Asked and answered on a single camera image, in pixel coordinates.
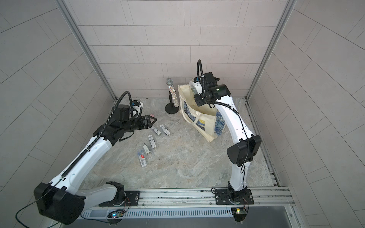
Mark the clear compass case far left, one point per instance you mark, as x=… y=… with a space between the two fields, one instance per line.
x=156 y=130

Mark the clear compass case far right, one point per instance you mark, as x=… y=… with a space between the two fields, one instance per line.
x=165 y=130

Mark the canvas bag starry night print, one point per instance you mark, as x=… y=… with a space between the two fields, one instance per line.
x=208 y=121

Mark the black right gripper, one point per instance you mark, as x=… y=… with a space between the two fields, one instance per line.
x=201 y=101

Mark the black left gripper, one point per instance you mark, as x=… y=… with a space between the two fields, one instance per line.
x=146 y=124

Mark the clear compass case middle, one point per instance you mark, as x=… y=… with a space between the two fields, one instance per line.
x=152 y=141

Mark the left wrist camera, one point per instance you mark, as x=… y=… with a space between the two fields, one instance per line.
x=137 y=107

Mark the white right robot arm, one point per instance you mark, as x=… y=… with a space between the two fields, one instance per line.
x=245 y=145

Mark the clear compass case small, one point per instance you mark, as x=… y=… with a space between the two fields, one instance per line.
x=146 y=149

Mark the clear case blue compass red label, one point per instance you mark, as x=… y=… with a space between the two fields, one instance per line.
x=142 y=159

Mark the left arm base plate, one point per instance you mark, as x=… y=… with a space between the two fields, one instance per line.
x=129 y=198

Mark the rhinestone microphone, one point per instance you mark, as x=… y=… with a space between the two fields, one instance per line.
x=172 y=91

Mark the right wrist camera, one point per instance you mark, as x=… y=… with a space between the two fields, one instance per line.
x=195 y=87

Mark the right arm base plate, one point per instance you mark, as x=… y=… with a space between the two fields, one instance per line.
x=231 y=197

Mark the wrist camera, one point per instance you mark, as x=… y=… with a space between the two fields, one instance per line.
x=195 y=87
x=137 y=107

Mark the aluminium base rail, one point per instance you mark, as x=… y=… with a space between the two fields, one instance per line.
x=190 y=203

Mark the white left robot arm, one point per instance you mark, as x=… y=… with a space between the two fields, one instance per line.
x=61 y=199

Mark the black microphone stand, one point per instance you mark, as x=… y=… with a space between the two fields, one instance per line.
x=170 y=107

